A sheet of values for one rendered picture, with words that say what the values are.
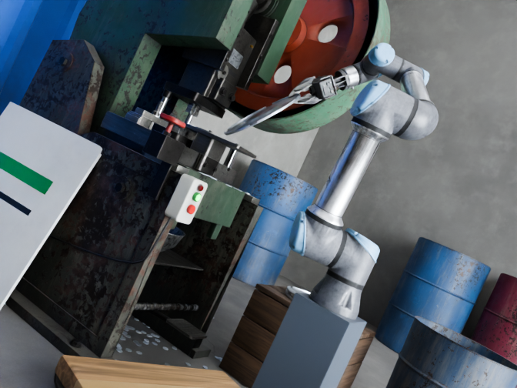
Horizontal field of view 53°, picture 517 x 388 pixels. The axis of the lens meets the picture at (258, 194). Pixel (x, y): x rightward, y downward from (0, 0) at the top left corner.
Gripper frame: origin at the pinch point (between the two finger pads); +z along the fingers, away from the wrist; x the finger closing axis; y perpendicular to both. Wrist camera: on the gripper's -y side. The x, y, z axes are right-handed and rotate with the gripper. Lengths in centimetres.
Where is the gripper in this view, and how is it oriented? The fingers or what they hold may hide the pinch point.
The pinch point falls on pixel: (291, 98)
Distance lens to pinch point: 184.2
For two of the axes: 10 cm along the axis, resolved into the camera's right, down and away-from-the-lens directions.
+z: -8.9, 3.7, -2.7
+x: 3.0, 9.1, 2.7
